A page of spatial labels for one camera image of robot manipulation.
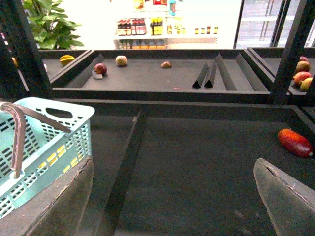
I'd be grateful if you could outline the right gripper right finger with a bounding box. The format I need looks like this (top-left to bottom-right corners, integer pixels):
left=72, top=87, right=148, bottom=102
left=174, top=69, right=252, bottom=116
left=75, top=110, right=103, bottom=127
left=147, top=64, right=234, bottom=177
left=253, top=158, right=315, bottom=236

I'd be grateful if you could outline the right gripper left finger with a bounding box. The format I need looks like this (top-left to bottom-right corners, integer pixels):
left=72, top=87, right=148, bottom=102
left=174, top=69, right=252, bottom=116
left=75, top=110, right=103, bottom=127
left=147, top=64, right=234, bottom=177
left=0, top=157, right=94, bottom=236

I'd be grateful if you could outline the light teal plastic basket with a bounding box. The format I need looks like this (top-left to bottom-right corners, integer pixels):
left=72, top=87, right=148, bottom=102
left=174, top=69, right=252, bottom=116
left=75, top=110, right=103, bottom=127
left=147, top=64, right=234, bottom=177
left=0, top=97, right=95, bottom=218

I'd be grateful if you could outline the brown basket handle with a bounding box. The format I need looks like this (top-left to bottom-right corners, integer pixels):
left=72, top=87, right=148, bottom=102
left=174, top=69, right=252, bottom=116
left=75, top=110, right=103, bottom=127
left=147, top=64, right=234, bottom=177
left=0, top=101, right=71, bottom=178

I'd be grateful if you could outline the red mango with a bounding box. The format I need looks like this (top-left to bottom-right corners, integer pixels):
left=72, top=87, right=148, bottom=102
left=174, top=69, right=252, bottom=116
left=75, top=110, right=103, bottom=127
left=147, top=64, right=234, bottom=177
left=278, top=129, right=313, bottom=158

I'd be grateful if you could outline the black fruit display tray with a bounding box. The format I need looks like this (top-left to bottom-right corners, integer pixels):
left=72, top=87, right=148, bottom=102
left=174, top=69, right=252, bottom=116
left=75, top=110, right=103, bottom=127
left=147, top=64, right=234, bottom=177
left=75, top=99, right=315, bottom=236

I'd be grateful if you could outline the yellow starfruit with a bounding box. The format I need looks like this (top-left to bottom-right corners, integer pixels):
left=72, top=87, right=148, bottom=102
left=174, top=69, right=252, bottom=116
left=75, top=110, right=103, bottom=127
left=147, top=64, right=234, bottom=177
left=59, top=55, right=75, bottom=66

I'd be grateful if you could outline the black upper display tray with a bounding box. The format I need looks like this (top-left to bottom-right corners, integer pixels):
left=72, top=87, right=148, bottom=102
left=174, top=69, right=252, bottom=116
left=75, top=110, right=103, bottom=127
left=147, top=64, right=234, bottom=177
left=51, top=50, right=273, bottom=104

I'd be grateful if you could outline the green potted plant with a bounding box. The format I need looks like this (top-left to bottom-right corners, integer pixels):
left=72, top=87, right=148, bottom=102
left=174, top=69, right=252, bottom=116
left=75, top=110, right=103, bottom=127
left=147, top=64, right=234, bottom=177
left=22, top=0, right=84, bottom=50

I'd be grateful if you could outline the grocery shelf with bottles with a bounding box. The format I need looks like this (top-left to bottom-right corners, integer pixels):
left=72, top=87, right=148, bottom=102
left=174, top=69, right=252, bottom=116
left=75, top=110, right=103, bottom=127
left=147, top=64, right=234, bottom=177
left=112, top=0, right=218, bottom=50

